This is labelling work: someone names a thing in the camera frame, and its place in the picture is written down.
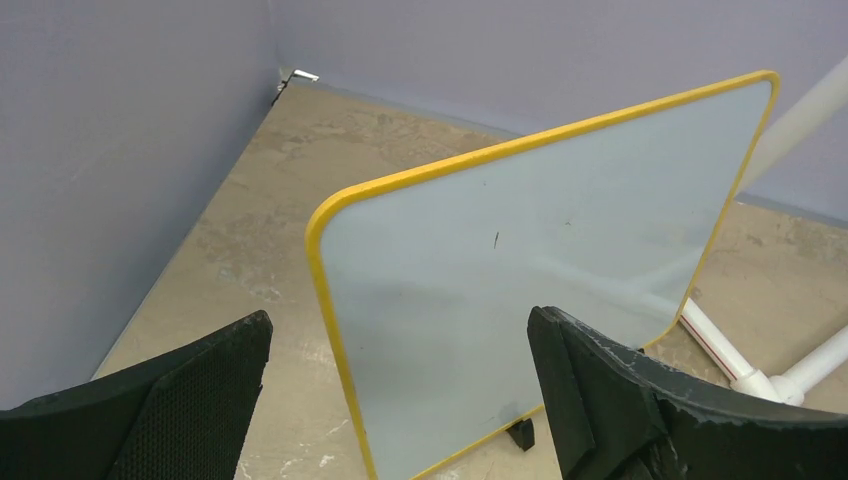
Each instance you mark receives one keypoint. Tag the metal corner bracket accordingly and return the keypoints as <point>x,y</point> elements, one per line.
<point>289,75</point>

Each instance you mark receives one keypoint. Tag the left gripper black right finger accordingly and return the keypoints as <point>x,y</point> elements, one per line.
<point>616,413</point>

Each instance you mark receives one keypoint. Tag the white PVC pipe frame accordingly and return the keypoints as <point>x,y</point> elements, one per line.
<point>775,323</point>

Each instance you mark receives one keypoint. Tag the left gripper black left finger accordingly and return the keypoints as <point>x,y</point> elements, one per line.
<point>184,414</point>

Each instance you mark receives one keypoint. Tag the yellow-framed whiteboard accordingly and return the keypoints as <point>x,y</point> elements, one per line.
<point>426,277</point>

